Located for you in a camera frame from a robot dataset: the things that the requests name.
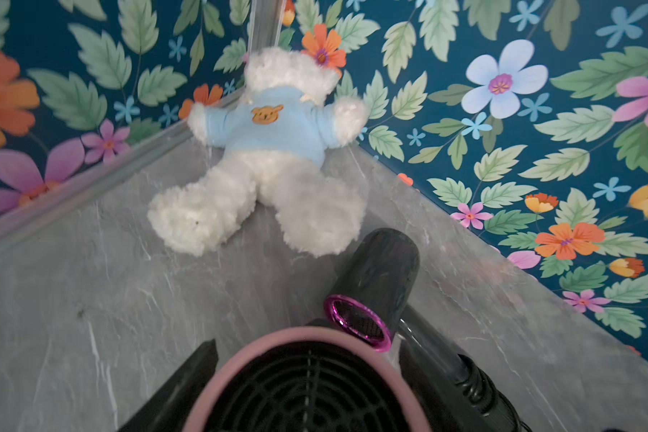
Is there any dark grey hair dryer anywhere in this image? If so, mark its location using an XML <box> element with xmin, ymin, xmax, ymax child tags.
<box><xmin>323</xmin><ymin>229</ymin><xmax>530</xmax><ymax>431</ymax></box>

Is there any white teddy bear blue shirt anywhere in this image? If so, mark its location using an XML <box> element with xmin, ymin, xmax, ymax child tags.
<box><xmin>148</xmin><ymin>47</ymin><xmax>370</xmax><ymax>257</ymax></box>

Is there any pink hair dryer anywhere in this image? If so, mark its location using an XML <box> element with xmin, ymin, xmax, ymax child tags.
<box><xmin>183</xmin><ymin>326</ymin><xmax>430</xmax><ymax>431</ymax></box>

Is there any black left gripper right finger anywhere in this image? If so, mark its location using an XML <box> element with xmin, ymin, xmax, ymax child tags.
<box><xmin>399</xmin><ymin>338</ymin><xmax>497</xmax><ymax>431</ymax></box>

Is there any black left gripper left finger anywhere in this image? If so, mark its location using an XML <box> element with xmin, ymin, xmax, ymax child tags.
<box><xmin>119</xmin><ymin>339</ymin><xmax>219</xmax><ymax>432</ymax></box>

